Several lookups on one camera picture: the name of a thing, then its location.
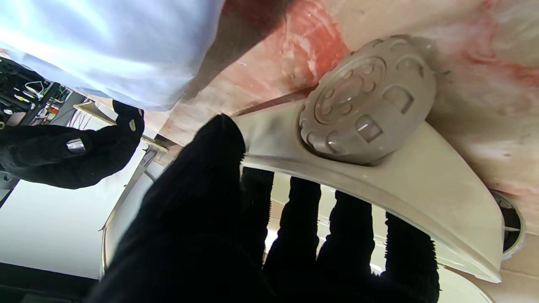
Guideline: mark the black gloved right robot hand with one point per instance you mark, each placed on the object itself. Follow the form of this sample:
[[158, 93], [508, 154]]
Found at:
[[50, 155]]

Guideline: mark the light blue button shirt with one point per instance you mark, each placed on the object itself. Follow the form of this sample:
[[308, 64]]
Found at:
[[118, 46]]

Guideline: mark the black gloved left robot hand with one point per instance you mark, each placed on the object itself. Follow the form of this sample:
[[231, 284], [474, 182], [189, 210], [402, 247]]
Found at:
[[189, 235]]

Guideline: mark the beige hard-shell suitcase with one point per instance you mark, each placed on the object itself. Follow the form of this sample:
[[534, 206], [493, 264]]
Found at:
[[400, 176]]

